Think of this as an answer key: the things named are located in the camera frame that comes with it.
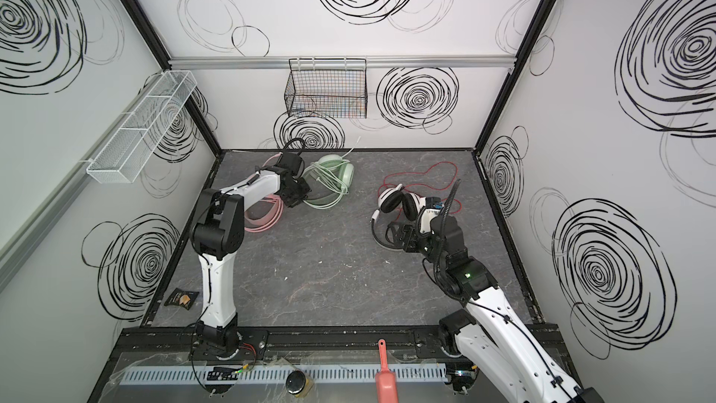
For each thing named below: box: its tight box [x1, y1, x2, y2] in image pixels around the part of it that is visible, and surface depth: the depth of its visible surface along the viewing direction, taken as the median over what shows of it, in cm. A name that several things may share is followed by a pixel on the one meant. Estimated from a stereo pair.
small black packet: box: [164, 287, 200, 311], surface depth 82 cm
